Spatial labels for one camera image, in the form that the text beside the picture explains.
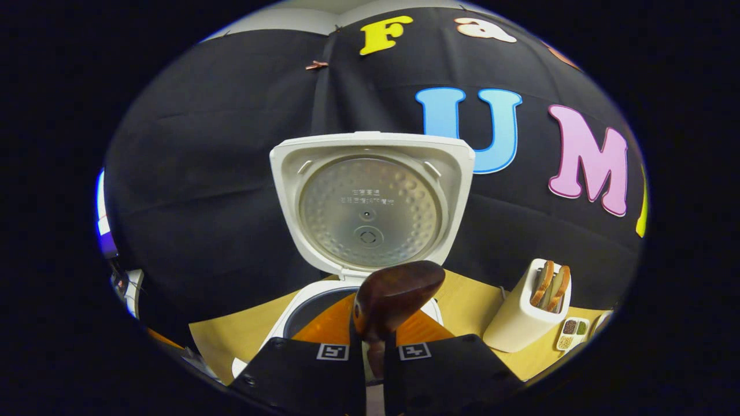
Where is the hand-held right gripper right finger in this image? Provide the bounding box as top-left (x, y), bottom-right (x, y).
top-left (382, 309), bottom-right (524, 416)

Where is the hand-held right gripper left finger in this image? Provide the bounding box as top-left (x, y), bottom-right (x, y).
top-left (228, 292), bottom-right (368, 416)

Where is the brown wooden spoon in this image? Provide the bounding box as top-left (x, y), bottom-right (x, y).
top-left (351, 260), bottom-right (446, 379)

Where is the white rice cooker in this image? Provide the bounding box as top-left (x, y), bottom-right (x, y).
top-left (231, 132), bottom-right (476, 379)

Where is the white toaster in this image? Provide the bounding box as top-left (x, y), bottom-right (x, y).
top-left (483, 258), bottom-right (573, 353)

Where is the white divided dish with grains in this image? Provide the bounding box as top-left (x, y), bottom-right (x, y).
top-left (556, 317), bottom-right (590, 351)

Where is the toasted bread slice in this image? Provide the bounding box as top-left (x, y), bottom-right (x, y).
top-left (530, 260), bottom-right (554, 308)
top-left (546, 265), bottom-right (571, 313)

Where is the black backdrop cloth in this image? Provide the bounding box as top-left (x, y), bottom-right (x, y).
top-left (104, 6), bottom-right (648, 347)

